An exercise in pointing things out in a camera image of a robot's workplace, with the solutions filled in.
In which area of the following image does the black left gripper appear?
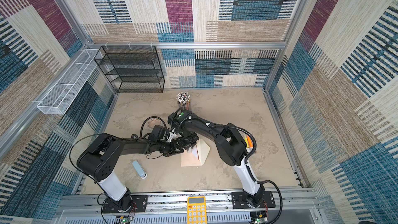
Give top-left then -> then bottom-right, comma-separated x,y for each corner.
157,139 -> 184,156

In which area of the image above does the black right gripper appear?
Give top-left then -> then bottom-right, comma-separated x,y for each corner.
176,130 -> 199,151

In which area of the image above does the pink paper envelope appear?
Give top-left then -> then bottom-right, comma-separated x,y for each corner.
181,139 -> 210,167

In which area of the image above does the pink lined letter paper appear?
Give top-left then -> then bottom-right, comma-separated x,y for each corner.
191,147 -> 199,160

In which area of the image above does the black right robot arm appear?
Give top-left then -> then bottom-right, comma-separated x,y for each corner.
167,110 -> 270,208

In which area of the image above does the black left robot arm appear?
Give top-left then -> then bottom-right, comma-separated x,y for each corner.
75,119 -> 191,213

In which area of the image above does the clear tape roll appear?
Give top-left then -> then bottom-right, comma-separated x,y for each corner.
146,117 -> 163,129

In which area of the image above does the pencil holder cup with pencils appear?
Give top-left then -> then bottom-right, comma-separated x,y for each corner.
176,92 -> 191,110

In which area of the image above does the highlighter marker pack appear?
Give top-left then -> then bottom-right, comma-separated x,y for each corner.
244,134 -> 254,152

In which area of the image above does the yellow calculator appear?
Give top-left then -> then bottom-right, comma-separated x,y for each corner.
187,196 -> 207,224

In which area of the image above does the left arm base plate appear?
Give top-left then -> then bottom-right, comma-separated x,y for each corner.
102,195 -> 148,214

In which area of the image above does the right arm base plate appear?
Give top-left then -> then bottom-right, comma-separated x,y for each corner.
231,191 -> 276,209

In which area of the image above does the black wire mesh shelf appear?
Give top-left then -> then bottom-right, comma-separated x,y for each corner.
94,46 -> 165,93

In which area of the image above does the white wire mesh basket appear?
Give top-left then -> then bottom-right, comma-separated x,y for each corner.
37,49 -> 98,115

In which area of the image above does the aluminium front rail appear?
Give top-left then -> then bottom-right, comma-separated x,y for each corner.
52,187 -> 327,224

